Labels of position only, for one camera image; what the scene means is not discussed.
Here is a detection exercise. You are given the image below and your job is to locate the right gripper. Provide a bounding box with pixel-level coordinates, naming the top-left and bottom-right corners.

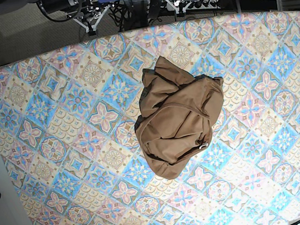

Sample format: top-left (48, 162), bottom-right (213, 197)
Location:
top-left (73, 5), bottom-right (111, 36)

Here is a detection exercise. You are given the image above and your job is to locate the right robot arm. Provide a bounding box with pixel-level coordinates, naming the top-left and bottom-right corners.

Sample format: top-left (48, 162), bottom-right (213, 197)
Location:
top-left (36, 0), bottom-right (113, 36)

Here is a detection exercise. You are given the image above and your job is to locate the patterned tile tablecloth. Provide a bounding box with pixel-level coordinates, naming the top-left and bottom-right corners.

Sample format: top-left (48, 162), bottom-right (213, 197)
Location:
top-left (0, 11), bottom-right (300, 225)

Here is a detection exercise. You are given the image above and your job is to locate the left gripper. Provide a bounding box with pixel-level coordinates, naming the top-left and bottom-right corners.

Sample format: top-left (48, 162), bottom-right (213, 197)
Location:
top-left (163, 0), bottom-right (196, 19)

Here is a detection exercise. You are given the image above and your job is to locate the white power strip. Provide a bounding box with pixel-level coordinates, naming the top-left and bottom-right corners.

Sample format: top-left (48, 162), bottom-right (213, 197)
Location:
top-left (165, 0), bottom-right (219, 14)

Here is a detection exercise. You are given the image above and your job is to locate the brown t-shirt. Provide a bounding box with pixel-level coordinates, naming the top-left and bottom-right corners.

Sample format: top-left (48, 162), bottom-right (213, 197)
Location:
top-left (135, 57), bottom-right (224, 180)

